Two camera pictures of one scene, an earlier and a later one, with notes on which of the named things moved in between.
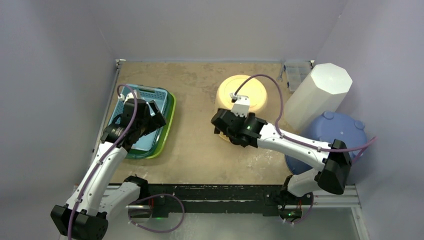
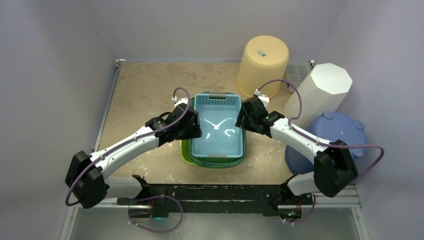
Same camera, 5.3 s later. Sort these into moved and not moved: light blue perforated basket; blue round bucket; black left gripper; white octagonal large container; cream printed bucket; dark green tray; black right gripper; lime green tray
Moved: lime green tray; black right gripper; dark green tray; light blue perforated basket; cream printed bucket; black left gripper
Not moved: white octagonal large container; blue round bucket
